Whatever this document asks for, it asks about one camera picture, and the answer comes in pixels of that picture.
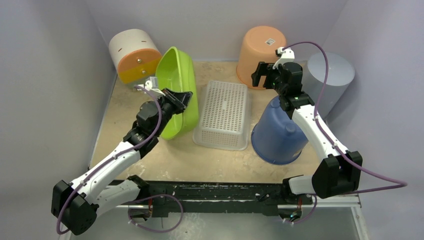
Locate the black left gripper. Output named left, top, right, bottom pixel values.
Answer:
left=153, top=88, right=191, bottom=136

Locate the orange plastic bucket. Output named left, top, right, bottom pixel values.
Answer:
left=236, top=25, right=287, bottom=89

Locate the lime green plastic tray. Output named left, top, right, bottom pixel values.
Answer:
left=155, top=46, right=200, bottom=140

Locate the pale green perforated basket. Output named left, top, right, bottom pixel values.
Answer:
left=192, top=80, right=252, bottom=151

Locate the blue plastic bucket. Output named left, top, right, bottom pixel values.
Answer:
left=251, top=96, right=308, bottom=165

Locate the large grey plastic bucket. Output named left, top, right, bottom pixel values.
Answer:
left=302, top=51, right=355, bottom=119

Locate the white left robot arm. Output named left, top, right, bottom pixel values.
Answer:
left=51, top=86, right=193, bottom=235

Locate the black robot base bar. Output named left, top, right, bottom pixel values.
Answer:
left=128, top=175, right=306, bottom=218

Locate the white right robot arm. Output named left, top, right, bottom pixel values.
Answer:
left=251, top=61, right=363, bottom=204

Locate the cream cabinet with coloured drawers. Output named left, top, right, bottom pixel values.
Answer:
left=108, top=28, right=162, bottom=89

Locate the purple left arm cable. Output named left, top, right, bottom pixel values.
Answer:
left=55, top=85, right=163, bottom=235

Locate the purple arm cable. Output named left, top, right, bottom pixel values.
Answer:
left=55, top=85, right=163, bottom=235
left=281, top=41, right=408, bottom=195

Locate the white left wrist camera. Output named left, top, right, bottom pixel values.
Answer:
left=134, top=76, right=165, bottom=99

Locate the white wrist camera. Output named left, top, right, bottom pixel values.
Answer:
left=272, top=47, right=295, bottom=70
left=134, top=76, right=165, bottom=99

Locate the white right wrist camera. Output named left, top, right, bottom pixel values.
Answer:
left=272, top=47, right=295, bottom=70

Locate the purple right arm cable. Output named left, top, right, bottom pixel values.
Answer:
left=281, top=41, right=408, bottom=195

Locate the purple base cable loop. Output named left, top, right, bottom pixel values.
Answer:
left=127, top=192, right=184, bottom=233

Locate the aluminium frame rail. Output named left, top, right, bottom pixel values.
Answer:
left=67, top=193, right=362, bottom=209

